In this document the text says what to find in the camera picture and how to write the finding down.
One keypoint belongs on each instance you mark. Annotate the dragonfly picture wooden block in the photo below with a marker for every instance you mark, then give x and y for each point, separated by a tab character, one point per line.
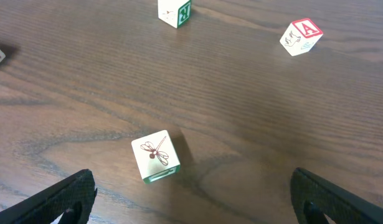
155	156

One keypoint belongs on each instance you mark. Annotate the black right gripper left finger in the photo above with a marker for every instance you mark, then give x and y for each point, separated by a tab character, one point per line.
71	200

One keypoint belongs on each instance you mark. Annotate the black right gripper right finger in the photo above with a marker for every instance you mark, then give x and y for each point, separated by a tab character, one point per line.
316	200

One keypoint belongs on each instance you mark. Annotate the red letter A block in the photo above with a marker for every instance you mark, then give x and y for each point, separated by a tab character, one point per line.
300	36

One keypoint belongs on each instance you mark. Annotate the green letter R block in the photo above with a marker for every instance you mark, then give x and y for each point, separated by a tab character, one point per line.
174	12

